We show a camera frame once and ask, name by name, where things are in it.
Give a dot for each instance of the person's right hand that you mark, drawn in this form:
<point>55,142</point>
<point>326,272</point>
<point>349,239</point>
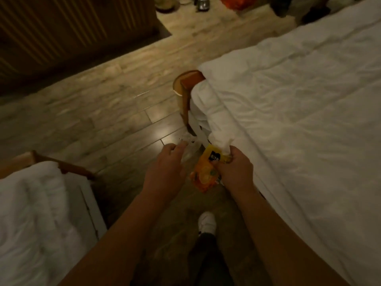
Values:
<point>238,175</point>

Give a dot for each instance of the person's left hand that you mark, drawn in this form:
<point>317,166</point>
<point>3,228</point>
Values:
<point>163,172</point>

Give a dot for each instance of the orange snack packet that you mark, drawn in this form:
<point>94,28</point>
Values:
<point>205,172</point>

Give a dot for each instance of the person's left forearm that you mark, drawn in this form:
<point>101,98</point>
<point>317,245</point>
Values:
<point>119,250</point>

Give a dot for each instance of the person's right forearm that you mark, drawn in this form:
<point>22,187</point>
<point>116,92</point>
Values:
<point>276,244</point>

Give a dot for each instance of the person's right leg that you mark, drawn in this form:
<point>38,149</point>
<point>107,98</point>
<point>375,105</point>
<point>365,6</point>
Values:
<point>208,262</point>

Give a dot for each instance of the white quilted bed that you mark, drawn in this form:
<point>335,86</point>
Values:
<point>29,220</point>
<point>297,101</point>

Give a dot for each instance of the orange plastic bag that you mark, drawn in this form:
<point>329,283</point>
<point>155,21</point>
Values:
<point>238,2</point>

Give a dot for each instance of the steel kettle with black lid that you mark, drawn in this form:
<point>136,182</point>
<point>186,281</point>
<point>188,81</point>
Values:
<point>202,2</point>

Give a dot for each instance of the wooden slatted cabinet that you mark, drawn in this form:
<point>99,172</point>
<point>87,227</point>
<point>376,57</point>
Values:
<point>59,32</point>

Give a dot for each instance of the dark bag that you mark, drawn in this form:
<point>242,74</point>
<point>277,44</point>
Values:
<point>297,8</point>

